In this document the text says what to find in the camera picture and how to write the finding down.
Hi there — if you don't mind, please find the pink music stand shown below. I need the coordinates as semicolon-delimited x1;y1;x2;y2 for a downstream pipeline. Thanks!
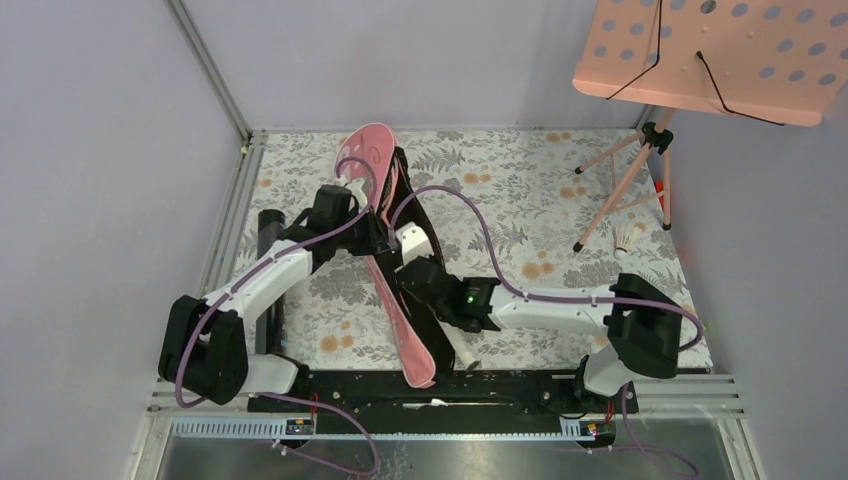
572;1;847;221

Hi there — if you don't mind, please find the floral fern tablecloth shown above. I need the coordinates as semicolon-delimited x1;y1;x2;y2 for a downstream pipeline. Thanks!
219;129;695;370

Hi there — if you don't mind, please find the aluminium frame rail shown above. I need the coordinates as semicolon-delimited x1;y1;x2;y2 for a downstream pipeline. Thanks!
132;0;270;480

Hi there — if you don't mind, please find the white shuttlecock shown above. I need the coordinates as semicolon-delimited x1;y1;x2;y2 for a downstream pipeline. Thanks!
613;223;645;260

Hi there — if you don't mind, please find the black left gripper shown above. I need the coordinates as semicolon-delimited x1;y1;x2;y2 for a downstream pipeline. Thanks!
333;205;392;257

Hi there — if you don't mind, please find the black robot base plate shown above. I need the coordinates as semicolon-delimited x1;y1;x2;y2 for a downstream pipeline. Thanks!
247;370;639;435

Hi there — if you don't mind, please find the black shuttlecock tube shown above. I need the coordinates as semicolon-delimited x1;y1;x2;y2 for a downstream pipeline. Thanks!
253;209;287;362

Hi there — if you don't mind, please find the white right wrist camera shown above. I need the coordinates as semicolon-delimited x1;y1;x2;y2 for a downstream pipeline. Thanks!
395;222;434;265

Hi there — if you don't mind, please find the pink racket bag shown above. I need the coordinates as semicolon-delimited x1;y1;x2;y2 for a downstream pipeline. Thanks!
336;123;455;389

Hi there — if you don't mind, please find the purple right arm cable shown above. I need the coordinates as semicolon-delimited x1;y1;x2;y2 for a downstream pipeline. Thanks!
387;184;705;478

